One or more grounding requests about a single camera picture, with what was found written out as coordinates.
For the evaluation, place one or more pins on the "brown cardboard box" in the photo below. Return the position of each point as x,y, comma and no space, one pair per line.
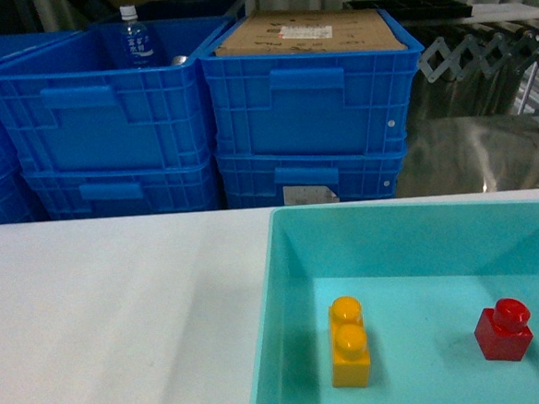
277,32

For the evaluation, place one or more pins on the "lower right blue crate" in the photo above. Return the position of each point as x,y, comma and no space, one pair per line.
257,181

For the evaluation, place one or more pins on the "clear plastic water bottle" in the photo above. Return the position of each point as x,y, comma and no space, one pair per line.
136,40

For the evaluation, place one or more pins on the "teal plastic tray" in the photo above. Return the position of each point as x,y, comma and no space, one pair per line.
423,274

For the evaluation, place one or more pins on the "black tray on conveyor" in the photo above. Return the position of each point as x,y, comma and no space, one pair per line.
412,10

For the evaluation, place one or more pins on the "blue crate with cardboard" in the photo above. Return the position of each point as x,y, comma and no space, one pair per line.
313,103

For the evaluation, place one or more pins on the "red one-stud toy block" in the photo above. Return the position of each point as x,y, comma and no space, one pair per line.
502,331

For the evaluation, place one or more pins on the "blue crate with bottle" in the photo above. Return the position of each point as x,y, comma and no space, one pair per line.
77,105

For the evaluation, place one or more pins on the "grey scissor conveyor frame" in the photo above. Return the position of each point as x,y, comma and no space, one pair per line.
482,51

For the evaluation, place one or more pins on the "lower left blue crate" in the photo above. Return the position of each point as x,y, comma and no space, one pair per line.
86,195

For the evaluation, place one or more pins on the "yellow two-stud toy block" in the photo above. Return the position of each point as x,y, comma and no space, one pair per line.
350,355

